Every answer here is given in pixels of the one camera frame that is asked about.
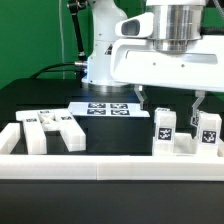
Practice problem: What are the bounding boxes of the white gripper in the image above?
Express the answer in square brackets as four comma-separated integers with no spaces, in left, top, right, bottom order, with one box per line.
[110,11,224,127]

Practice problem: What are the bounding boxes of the white chair seat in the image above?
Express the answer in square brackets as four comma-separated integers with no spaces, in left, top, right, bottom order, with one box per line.
[151,132,224,158]

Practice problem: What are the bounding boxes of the white chair back frame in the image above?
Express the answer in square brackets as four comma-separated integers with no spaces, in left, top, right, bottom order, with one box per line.
[16,109,86,155]

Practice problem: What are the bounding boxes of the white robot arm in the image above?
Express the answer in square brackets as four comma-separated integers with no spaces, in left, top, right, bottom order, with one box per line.
[83,0,224,126]

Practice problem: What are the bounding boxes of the white marker sheet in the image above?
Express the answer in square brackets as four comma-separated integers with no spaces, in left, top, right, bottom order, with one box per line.
[68,102,149,117]

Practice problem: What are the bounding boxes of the white U-shaped fence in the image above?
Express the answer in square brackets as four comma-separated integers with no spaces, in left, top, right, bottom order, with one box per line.
[0,123,224,181]

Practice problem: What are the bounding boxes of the black cable bundle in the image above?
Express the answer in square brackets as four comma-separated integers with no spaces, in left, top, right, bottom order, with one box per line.
[29,60,88,80]

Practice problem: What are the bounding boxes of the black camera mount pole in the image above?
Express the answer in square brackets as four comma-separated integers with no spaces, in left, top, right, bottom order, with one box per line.
[67,0,88,61]

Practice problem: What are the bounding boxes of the white hanging cable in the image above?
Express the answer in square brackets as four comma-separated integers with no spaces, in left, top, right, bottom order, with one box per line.
[58,0,66,80]

